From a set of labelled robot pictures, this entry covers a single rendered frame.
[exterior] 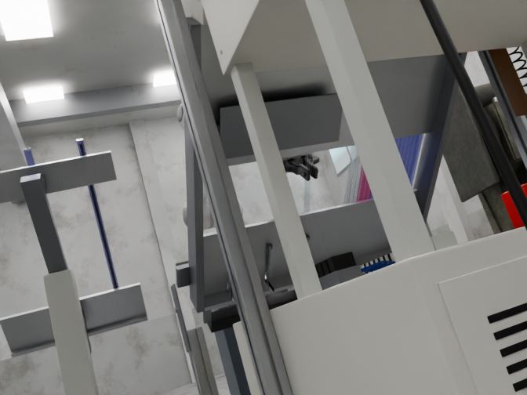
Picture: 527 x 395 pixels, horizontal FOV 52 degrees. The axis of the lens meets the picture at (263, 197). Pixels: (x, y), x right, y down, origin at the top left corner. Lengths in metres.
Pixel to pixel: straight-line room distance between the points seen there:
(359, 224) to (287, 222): 0.75
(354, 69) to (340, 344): 0.33
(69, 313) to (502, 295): 0.93
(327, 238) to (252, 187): 9.90
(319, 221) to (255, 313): 0.60
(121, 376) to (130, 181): 3.70
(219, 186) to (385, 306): 0.43
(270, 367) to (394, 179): 0.44
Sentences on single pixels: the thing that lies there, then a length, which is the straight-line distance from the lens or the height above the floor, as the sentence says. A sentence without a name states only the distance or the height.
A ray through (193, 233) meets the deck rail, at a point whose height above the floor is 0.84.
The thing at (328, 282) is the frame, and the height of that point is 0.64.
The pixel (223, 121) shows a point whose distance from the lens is 1.13.
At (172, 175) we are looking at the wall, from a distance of 11.16.
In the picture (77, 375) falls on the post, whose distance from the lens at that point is 1.25.
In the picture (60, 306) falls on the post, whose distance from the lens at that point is 1.26.
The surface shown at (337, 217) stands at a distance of 1.47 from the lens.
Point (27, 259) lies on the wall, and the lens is 10.75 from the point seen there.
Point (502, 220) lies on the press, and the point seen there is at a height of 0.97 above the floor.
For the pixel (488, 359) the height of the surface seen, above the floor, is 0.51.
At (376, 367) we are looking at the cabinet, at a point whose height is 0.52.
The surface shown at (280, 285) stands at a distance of 1.46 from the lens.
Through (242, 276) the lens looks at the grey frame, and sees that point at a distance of 0.89.
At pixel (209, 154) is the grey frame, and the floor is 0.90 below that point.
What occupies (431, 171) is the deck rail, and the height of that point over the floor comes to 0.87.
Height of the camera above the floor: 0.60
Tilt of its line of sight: 13 degrees up
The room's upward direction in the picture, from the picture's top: 16 degrees counter-clockwise
